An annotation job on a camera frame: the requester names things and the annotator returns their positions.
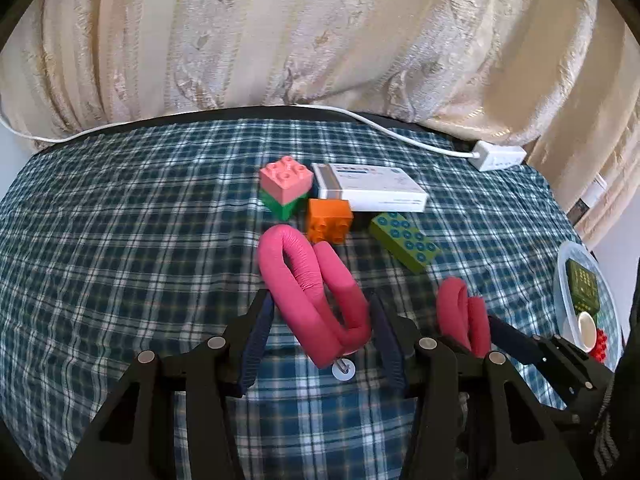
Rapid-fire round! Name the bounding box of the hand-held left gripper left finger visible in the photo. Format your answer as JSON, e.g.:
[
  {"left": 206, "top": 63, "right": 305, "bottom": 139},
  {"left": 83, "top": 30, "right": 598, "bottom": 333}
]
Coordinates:
[{"left": 62, "top": 287, "right": 276, "bottom": 480}]

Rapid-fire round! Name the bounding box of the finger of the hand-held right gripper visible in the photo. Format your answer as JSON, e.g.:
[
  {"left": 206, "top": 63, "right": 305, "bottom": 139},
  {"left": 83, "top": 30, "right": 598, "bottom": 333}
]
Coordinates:
[{"left": 487, "top": 315, "right": 547, "bottom": 367}]

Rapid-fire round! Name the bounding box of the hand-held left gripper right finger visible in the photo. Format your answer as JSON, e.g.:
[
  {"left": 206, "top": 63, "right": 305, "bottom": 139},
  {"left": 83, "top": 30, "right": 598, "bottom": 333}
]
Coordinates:
[{"left": 367, "top": 292, "right": 583, "bottom": 480}]

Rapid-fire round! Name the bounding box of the white plastic cup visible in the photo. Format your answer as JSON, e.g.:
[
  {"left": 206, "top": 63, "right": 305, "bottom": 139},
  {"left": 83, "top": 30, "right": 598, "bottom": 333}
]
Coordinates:
[{"left": 576, "top": 311, "right": 598, "bottom": 353}]

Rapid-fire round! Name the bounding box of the clear plastic bowl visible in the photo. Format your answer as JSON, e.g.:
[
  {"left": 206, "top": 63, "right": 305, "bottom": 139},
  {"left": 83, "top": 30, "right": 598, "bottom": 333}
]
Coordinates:
[{"left": 554, "top": 240, "right": 626, "bottom": 361}]

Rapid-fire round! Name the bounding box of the short pink foam curler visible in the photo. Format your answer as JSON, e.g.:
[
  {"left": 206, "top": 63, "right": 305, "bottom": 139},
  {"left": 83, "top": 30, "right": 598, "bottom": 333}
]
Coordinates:
[{"left": 436, "top": 276, "right": 493, "bottom": 359}]

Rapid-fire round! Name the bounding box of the long pink foam curler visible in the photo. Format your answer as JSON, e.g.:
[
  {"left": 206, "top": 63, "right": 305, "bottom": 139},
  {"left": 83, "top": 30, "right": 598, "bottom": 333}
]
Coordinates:
[{"left": 257, "top": 225, "right": 373, "bottom": 381}]

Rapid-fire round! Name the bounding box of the dark green box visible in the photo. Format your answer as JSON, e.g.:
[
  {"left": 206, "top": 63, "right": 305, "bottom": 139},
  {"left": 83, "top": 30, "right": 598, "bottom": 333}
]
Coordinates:
[{"left": 565, "top": 258, "right": 601, "bottom": 313}]

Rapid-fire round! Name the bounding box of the green blue-dotted toy brick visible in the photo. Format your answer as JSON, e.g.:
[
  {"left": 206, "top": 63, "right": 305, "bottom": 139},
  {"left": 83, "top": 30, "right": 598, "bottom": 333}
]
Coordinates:
[{"left": 368, "top": 211, "right": 443, "bottom": 275}]

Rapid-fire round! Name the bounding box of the orange toy brick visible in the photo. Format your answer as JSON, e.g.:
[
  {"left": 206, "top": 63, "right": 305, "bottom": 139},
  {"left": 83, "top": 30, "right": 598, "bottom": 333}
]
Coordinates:
[{"left": 305, "top": 198, "right": 354, "bottom": 245}]

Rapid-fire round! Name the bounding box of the white and blue box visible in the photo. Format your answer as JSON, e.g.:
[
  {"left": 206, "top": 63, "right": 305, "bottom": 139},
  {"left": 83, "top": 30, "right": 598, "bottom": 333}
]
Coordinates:
[{"left": 311, "top": 162, "right": 430, "bottom": 213}]

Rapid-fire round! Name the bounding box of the pink toy brick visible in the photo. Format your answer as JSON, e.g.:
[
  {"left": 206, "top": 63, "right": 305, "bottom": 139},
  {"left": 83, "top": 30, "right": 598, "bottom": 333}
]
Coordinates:
[{"left": 259, "top": 156, "right": 315, "bottom": 206}]

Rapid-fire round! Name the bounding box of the plain green toy brick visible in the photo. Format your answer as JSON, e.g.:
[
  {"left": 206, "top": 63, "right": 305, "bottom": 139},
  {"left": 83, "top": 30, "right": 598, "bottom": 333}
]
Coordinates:
[{"left": 259, "top": 187, "right": 313, "bottom": 222}]

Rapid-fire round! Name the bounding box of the blue plaid tablecloth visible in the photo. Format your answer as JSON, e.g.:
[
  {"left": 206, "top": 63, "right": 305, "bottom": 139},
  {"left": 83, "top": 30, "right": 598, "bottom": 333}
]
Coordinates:
[{"left": 0, "top": 117, "right": 626, "bottom": 480}]

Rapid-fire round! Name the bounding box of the white adapter with black end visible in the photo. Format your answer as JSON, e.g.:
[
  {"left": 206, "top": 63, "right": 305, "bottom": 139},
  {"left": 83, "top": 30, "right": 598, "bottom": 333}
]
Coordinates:
[{"left": 570, "top": 174, "right": 608, "bottom": 222}]

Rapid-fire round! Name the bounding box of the white power strip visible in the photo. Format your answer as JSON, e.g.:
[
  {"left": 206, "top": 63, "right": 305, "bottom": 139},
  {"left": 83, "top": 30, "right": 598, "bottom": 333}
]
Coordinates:
[{"left": 471, "top": 140, "right": 528, "bottom": 172}]

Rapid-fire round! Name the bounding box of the beige patterned curtain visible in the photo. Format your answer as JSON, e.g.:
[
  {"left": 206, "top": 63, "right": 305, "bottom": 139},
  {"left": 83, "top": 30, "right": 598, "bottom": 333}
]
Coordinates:
[{"left": 0, "top": 0, "right": 640, "bottom": 251}]

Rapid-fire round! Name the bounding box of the white power cable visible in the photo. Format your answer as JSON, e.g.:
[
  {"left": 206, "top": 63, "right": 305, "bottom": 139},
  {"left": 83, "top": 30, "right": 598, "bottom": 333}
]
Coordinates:
[{"left": 0, "top": 105, "right": 476, "bottom": 157}]

